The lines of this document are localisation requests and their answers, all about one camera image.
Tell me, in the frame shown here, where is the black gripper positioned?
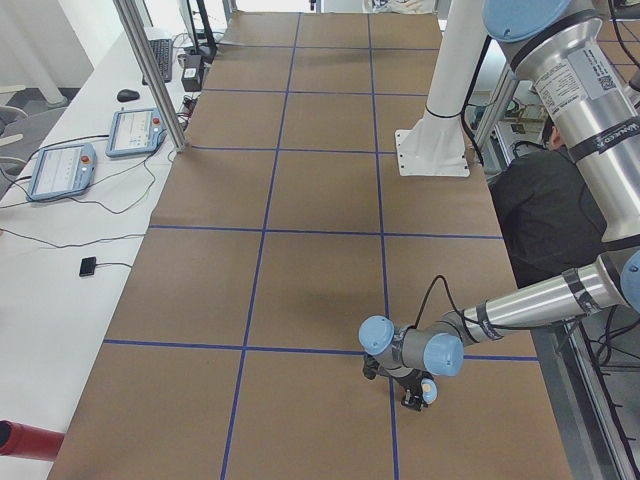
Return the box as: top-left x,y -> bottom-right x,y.
399,374 -> 424,410

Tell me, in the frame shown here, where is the blue white service bell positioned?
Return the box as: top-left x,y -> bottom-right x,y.
421,378 -> 438,405

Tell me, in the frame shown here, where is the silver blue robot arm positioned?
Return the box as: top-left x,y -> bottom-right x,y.
358,1 -> 639,410

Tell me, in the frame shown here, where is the brown paper table cover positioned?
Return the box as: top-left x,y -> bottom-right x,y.
50,13 -> 571,479

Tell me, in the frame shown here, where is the person in black jacket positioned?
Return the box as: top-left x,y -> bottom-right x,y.
490,118 -> 606,288

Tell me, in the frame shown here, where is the small black puck device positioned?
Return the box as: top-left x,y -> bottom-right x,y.
79,256 -> 97,278

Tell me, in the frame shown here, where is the far blue teach pendant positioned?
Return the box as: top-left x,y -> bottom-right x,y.
105,108 -> 166,158

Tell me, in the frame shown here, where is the blue teach pendant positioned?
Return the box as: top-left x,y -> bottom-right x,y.
26,143 -> 96,202
105,108 -> 166,158

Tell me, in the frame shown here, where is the black power box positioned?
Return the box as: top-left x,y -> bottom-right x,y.
181,55 -> 203,92

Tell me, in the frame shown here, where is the red cylinder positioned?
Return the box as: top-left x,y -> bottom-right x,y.
1,420 -> 65,461

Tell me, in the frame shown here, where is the near blue teach pendant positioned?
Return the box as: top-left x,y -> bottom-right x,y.
26,143 -> 96,202

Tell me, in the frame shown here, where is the black computer mouse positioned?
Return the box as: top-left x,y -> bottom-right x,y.
116,89 -> 140,103

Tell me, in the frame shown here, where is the black keyboard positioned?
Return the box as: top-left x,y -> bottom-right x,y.
148,38 -> 173,83

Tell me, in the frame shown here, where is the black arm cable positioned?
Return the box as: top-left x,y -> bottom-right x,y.
412,274 -> 496,341

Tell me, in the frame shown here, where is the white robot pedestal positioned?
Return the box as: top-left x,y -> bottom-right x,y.
395,0 -> 490,178

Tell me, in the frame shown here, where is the aluminium frame post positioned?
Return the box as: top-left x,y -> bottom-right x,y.
113,0 -> 187,153

